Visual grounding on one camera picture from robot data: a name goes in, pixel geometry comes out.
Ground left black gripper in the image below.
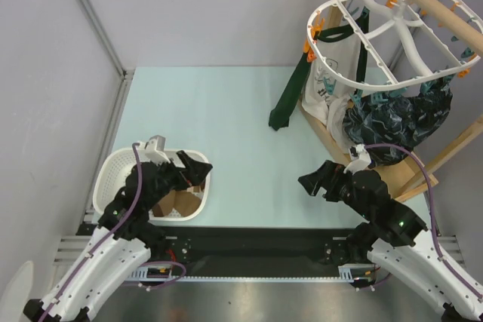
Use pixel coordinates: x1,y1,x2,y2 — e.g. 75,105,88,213
145,149,211,209

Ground brown socks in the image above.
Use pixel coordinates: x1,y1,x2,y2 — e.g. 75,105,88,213
152,182,205,217

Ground white round clip hanger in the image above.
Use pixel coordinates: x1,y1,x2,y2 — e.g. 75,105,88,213
306,0,482,94

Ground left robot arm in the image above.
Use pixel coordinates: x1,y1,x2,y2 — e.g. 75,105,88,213
23,143,213,321

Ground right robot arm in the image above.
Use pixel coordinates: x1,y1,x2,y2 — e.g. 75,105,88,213
298,161,482,321

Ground dark green sleeve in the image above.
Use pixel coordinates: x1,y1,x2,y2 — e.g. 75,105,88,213
269,52,311,130

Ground white perforated laundry basket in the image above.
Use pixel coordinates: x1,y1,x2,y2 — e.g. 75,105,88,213
92,147,211,224

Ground white printed t-shirt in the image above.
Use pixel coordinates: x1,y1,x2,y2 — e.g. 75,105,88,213
301,26,363,148

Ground dark patterned garment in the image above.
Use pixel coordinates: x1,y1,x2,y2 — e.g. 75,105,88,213
342,75,453,152

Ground orange clothespin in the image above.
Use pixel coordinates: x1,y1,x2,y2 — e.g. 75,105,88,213
303,40,317,63

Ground aluminium corner profile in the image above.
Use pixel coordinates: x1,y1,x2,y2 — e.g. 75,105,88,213
54,0,135,81

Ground wooden rod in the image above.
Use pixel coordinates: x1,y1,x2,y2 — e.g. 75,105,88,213
411,0,482,57

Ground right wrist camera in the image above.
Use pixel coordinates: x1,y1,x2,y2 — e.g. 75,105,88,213
344,144,372,173

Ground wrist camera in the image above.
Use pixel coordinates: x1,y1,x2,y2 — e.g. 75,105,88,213
344,144,372,173
143,135,170,164

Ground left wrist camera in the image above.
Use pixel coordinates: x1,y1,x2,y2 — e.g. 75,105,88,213
143,135,170,164

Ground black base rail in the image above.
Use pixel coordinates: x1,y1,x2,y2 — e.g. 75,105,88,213
150,226,369,278

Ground wooden rack frame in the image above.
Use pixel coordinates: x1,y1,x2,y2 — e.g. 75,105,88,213
297,0,482,202

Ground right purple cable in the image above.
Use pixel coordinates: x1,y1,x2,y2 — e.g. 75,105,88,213
361,143,483,300

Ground purple cable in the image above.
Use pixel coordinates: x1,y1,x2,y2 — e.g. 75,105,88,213
35,143,188,322
361,143,483,300

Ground white cable duct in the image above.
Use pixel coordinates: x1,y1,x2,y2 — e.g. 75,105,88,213
125,265,377,284

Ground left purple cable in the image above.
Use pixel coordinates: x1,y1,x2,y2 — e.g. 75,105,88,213
35,143,188,322

